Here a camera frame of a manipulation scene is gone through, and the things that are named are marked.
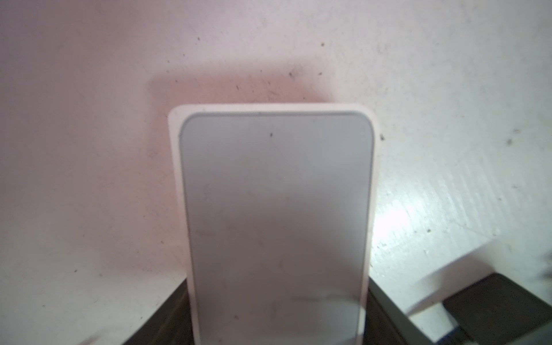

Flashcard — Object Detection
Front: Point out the black network switch box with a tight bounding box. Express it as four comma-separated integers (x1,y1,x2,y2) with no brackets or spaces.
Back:
437,273,551,344

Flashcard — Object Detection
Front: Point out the white square router box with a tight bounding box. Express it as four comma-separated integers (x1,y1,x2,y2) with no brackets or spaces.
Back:
168,103,380,344

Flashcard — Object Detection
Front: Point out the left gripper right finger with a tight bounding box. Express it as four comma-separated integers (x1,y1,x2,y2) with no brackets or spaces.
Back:
364,278,434,345

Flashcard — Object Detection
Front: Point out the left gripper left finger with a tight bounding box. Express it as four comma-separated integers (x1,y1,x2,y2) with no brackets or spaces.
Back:
124,279,194,345

